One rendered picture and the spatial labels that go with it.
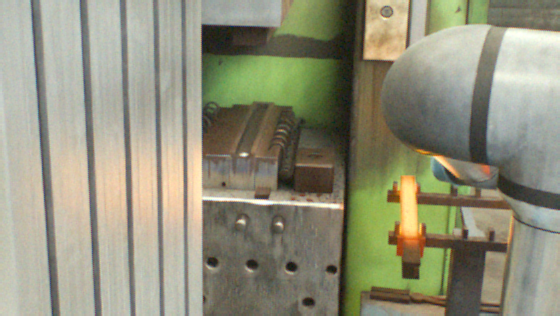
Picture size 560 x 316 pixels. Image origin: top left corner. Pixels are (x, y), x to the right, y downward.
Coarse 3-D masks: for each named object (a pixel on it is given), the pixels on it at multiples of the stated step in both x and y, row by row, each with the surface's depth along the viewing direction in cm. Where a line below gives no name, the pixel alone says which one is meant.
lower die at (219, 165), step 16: (224, 112) 221; (240, 112) 217; (272, 112) 217; (288, 112) 218; (208, 128) 207; (224, 128) 204; (240, 128) 202; (272, 128) 204; (208, 144) 195; (224, 144) 192; (256, 144) 190; (208, 160) 186; (224, 160) 185; (240, 160) 185; (256, 160) 185; (272, 160) 184; (208, 176) 187; (224, 176) 187; (240, 176) 186; (256, 176) 186; (272, 176) 186
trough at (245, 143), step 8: (256, 104) 222; (264, 104) 222; (256, 112) 219; (264, 112) 219; (248, 120) 208; (256, 120) 212; (248, 128) 206; (256, 128) 206; (248, 136) 200; (256, 136) 200; (240, 144) 193; (248, 144) 194; (240, 152) 189; (248, 152) 189
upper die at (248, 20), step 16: (208, 0) 175; (224, 0) 174; (240, 0) 174; (256, 0) 174; (272, 0) 173; (288, 0) 191; (208, 16) 176; (224, 16) 175; (240, 16) 175; (256, 16) 175; (272, 16) 175
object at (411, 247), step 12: (408, 180) 176; (408, 192) 170; (408, 204) 164; (408, 216) 158; (408, 228) 153; (408, 240) 147; (420, 240) 147; (408, 252) 142; (420, 252) 148; (408, 264) 139; (408, 276) 140
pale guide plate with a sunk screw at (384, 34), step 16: (368, 0) 184; (384, 0) 183; (400, 0) 183; (368, 16) 185; (384, 16) 185; (400, 16) 184; (368, 32) 186; (384, 32) 185; (400, 32) 185; (368, 48) 187; (384, 48) 186; (400, 48) 186
